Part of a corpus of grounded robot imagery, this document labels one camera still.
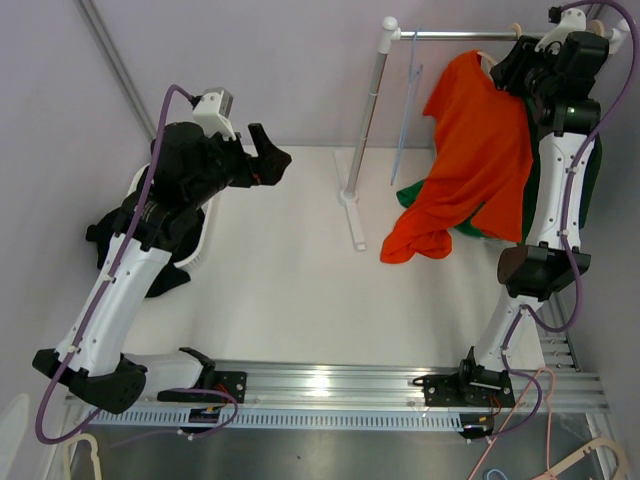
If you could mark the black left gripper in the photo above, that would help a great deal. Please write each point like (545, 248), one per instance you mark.
(267, 167)

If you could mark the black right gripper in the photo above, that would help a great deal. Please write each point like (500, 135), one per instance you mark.
(509, 72)

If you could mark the beige plastic hanger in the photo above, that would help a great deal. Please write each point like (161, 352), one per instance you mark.
(488, 61)

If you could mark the orange t shirt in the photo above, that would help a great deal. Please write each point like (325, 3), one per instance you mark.
(482, 164)

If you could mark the blue wire hanger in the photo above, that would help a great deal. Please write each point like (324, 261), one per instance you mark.
(415, 72)

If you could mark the black t shirt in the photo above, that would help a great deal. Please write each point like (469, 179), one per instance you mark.
(170, 276)

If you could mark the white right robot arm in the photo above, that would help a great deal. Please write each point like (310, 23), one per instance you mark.
(551, 257)

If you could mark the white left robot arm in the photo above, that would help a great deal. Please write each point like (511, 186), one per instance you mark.
(188, 169)

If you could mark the beige wooden hanger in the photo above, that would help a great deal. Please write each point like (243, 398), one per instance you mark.
(596, 27)

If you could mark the dark green t shirt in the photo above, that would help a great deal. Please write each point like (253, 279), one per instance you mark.
(590, 178)

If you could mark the blue hanger on floor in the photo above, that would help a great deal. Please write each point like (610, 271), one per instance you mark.
(495, 474)

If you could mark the pink hanger on floor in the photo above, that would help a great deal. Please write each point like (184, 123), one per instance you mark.
(504, 430)

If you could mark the white perforated plastic basket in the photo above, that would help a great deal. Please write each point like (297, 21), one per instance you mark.
(200, 240)

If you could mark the metal clothes rack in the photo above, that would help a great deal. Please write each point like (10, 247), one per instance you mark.
(349, 168)

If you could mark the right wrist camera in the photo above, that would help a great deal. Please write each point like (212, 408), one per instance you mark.
(566, 20)

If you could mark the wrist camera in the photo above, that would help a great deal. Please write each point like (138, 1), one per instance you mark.
(566, 20)
(212, 113)

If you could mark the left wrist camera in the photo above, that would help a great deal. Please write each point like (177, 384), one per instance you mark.
(212, 113)

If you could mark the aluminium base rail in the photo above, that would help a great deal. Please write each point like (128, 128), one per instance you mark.
(324, 397)

